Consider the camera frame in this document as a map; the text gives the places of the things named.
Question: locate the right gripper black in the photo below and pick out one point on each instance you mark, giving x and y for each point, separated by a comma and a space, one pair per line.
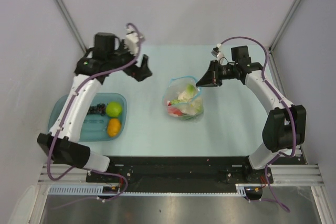
211, 78

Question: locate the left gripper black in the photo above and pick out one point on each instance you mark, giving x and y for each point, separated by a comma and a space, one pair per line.
139, 73

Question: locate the green lettuce toy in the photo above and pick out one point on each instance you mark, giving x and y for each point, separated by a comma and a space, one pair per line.
192, 88

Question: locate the clear zip top bag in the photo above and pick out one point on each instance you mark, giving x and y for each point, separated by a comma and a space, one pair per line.
175, 87

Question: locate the white cauliflower toy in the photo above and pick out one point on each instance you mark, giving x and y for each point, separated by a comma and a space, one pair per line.
188, 102

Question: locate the red apple toy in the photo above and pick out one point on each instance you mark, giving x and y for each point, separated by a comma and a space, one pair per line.
173, 111

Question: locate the orange fruit toy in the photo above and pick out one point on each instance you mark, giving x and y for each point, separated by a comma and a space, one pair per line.
114, 127

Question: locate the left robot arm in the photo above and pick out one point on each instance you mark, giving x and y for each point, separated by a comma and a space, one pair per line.
109, 54

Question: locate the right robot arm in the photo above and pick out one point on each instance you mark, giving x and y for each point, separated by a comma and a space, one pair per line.
285, 124

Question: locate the green apple toy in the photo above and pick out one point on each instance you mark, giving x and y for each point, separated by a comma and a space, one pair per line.
113, 109

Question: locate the black grape bunch toy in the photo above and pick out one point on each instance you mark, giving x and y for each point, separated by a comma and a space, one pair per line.
99, 109

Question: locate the teal plastic tray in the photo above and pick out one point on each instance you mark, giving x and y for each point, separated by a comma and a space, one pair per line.
95, 126

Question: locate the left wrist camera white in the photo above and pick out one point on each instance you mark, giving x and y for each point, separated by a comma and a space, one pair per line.
132, 41

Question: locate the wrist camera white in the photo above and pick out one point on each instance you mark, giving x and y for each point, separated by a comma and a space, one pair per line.
132, 41
216, 52

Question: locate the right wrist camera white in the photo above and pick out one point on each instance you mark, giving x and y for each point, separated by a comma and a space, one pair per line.
216, 52

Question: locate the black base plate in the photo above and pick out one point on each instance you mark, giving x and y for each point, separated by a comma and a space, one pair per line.
184, 175

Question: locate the aluminium frame rail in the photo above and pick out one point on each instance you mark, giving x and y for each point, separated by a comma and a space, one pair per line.
283, 175

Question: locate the white cable duct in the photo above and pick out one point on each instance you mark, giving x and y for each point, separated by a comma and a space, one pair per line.
97, 190

